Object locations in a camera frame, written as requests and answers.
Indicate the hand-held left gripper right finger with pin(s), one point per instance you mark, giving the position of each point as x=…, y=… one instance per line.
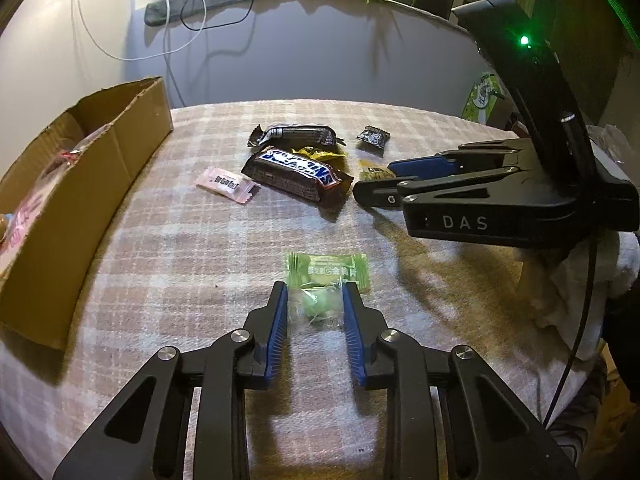
x=352, y=335

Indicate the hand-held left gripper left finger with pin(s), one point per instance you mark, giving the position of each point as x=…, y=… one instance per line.
x=277, y=330

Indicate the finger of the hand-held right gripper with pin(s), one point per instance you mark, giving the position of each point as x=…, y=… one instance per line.
x=380, y=194
x=425, y=164

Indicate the yellow green candy packet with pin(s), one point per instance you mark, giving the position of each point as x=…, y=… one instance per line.
x=372, y=170

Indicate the small black candy packet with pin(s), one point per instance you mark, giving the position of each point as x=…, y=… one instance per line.
x=374, y=136

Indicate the yellow candy wrapper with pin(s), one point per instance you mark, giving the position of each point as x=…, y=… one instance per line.
x=312, y=151

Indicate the large brown chocolate bar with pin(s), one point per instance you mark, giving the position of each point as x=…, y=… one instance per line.
x=295, y=170

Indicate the dark chocolate bar white print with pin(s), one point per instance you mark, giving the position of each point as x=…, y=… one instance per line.
x=295, y=135

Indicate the pink candy packet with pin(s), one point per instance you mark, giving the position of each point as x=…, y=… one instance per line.
x=225, y=182

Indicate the brown cardboard box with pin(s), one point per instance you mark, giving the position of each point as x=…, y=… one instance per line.
x=115, y=160

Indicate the sliced bread packet pink print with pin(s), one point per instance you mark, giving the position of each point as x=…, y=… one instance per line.
x=22, y=220

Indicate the green paper bag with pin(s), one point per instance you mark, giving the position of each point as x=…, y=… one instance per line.
x=480, y=102

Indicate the beige cloth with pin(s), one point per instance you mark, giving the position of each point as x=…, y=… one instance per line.
x=620, y=270

